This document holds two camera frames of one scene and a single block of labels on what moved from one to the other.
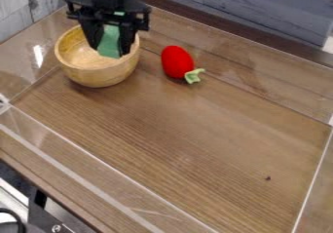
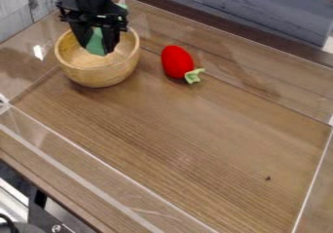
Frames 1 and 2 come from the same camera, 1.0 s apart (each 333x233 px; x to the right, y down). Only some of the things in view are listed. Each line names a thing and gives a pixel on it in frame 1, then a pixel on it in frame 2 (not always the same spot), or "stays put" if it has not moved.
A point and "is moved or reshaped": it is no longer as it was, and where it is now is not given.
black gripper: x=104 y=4 -> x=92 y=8
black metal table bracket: x=37 y=214 stays put
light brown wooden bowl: x=84 y=67 stays put
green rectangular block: x=109 y=44 is moved or reshaped
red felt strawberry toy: x=179 y=63 stays put
